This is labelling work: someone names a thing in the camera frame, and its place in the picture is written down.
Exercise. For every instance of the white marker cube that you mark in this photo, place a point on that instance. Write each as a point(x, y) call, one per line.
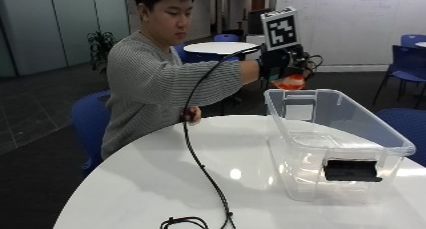
point(279, 28)

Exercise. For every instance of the white round table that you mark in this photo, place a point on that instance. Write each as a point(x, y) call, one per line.
point(219, 47)

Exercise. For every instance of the orange soft toy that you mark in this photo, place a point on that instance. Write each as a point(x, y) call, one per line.
point(290, 83)

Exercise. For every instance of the the person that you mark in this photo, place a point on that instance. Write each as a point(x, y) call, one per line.
point(146, 82)

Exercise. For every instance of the potted green plant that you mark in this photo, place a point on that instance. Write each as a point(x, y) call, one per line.
point(100, 49)

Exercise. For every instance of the clear plastic storage bin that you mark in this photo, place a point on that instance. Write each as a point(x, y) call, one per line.
point(336, 135)

